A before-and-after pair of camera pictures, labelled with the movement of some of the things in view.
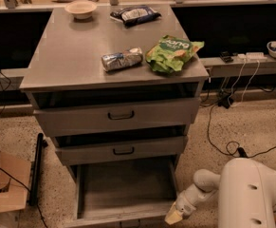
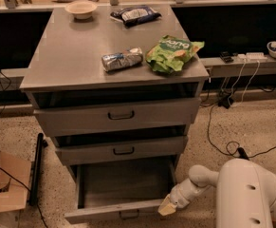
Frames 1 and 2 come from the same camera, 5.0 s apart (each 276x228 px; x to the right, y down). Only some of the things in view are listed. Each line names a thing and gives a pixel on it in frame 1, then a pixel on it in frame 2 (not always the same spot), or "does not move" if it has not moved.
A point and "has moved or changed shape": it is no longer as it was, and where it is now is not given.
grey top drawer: x=57 y=121 does not move
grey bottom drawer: x=123 y=193 has moved or changed shape
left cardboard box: x=8 y=180 does not move
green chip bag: x=171 y=52 does not move
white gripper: x=185 y=203 -> x=179 y=198
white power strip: x=255 y=56 does not move
